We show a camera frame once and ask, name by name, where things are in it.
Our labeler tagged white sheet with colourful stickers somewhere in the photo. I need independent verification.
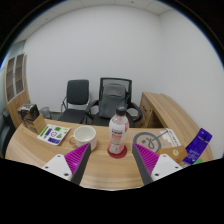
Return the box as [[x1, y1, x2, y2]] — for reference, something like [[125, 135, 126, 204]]
[[36, 123, 72, 147]]

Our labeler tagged grey backpack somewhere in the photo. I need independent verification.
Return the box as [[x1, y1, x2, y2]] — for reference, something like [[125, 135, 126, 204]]
[[98, 82, 129, 120]]

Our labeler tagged black visitor chair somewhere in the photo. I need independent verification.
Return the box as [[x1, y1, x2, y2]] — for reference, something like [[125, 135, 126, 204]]
[[56, 78, 91, 125]]

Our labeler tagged clear black-capped drink bottle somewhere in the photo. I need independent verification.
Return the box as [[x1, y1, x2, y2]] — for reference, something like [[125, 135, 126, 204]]
[[108, 106, 130, 155]]

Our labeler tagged brown card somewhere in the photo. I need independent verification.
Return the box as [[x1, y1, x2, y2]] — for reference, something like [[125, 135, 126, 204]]
[[156, 145, 189, 165]]

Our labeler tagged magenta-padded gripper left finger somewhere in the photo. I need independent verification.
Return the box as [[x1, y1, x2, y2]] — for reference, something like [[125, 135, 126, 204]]
[[41, 142, 93, 186]]

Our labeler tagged black box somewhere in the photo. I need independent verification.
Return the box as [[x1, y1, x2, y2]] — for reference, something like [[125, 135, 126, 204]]
[[16, 102, 41, 126]]

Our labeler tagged flat round red coaster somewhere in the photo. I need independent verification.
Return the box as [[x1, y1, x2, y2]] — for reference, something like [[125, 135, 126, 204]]
[[106, 144, 129, 159]]

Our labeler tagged wooden side cabinet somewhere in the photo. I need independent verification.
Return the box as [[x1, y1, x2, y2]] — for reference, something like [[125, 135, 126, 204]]
[[134, 91, 215, 162]]

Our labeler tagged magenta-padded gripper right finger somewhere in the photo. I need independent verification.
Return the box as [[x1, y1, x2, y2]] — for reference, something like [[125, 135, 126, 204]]
[[131, 142, 184, 186]]

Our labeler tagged purple packet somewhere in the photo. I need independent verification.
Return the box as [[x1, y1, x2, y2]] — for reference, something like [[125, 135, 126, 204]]
[[182, 127, 214, 166]]

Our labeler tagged wooden shelf unit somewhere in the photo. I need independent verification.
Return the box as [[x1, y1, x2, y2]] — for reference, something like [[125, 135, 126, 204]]
[[3, 53, 31, 130]]

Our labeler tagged black mesh office chair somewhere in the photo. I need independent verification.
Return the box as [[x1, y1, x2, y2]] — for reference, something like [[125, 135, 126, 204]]
[[86, 76, 144, 129]]

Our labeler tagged grey waste bin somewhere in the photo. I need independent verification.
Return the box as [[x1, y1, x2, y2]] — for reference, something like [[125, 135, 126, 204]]
[[39, 106, 53, 121]]

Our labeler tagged white ceramic mug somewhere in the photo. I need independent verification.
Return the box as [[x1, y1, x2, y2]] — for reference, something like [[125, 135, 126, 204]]
[[68, 125, 98, 152]]

